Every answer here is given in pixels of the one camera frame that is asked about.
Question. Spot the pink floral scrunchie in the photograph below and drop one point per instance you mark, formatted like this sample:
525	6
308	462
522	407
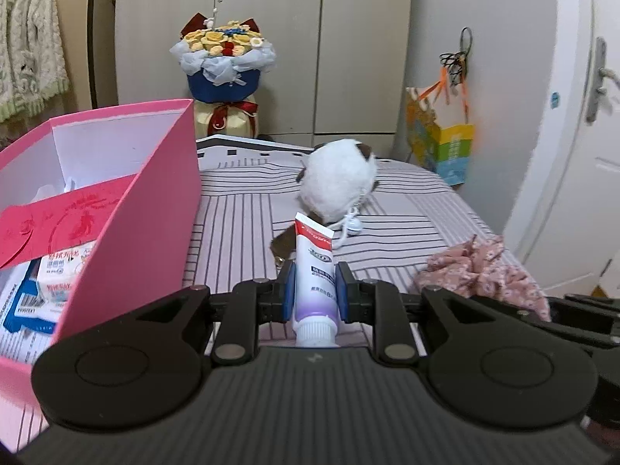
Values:
476	268

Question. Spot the colourful paper gift bag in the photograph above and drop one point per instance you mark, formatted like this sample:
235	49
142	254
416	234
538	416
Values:
439	130

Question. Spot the beige wardrobe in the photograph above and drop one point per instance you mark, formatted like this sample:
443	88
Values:
303	72

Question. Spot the yellow flower bouquet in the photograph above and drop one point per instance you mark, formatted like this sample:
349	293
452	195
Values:
223	66

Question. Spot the white door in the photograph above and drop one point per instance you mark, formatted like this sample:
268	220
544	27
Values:
564	226

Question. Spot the pink cardboard box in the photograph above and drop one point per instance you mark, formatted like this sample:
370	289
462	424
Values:
141	252

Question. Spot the white toothpaste tube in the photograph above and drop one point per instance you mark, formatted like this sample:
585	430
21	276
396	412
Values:
315	312

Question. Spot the metal door handle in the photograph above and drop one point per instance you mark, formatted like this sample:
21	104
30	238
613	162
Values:
599	73

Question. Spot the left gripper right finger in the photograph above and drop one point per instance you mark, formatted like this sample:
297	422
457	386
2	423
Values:
377	304

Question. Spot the cream knitted cardigan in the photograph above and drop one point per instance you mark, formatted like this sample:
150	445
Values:
33	68

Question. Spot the blue wet wipes pack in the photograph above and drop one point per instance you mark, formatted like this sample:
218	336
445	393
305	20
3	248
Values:
23	306

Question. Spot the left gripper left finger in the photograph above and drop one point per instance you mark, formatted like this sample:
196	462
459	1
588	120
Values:
242	311

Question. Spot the white plush cat keychain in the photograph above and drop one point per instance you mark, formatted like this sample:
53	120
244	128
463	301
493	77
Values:
335	181

